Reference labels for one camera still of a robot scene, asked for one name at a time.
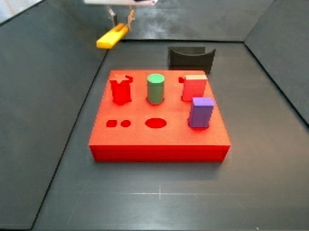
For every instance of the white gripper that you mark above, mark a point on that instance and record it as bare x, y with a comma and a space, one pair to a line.
121, 2

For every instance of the green cylinder peg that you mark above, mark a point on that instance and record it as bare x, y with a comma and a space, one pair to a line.
156, 88

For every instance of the yellow square-circle fork object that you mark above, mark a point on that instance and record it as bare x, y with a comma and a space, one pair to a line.
110, 39

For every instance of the purple rectangular block peg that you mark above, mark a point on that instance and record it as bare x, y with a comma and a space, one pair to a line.
203, 107

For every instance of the red star peg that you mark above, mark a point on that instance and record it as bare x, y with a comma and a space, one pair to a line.
120, 83

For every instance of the black curved regrasp stand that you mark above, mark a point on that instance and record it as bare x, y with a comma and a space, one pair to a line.
190, 58

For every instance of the pink-red rectangular block peg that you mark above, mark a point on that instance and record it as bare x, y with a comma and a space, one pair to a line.
195, 85

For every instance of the red fixture board with holes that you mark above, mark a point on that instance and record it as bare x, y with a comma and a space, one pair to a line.
140, 132

